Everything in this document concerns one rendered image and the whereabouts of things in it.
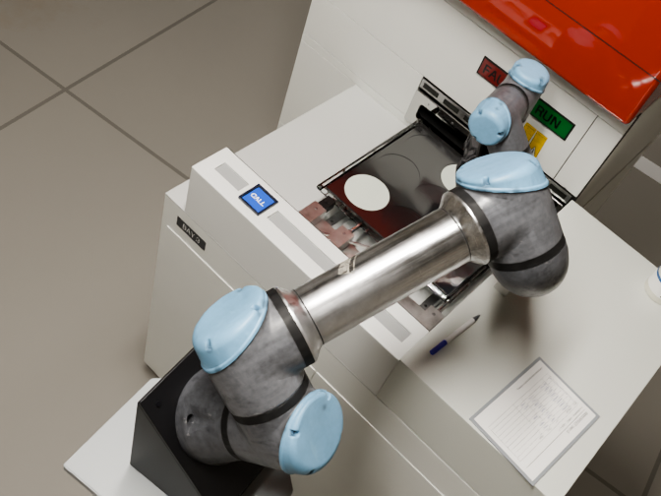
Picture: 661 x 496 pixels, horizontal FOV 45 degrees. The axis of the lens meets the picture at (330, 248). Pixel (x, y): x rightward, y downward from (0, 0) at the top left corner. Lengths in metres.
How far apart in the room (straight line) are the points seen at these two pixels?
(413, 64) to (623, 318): 0.75
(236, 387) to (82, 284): 1.55
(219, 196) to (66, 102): 1.57
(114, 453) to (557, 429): 0.76
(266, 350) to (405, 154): 0.90
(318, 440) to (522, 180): 0.44
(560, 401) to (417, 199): 0.54
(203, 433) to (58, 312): 1.36
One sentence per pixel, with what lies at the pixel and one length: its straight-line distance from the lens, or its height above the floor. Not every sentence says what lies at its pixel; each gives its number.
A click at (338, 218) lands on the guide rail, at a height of 0.85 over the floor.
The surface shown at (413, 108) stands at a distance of 1.96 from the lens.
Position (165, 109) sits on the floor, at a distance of 3.06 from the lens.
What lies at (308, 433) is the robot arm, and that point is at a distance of 1.08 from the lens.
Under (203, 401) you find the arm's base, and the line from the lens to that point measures 1.19.
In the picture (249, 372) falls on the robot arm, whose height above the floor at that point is 1.23.
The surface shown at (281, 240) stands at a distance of 1.49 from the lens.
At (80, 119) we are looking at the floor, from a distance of 2.99.
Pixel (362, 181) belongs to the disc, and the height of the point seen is 0.90.
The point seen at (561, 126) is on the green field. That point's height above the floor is 1.10.
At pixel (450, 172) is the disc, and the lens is 1.83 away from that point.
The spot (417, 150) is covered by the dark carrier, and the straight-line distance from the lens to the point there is 1.85.
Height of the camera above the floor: 2.12
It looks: 51 degrees down
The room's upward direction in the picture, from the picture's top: 23 degrees clockwise
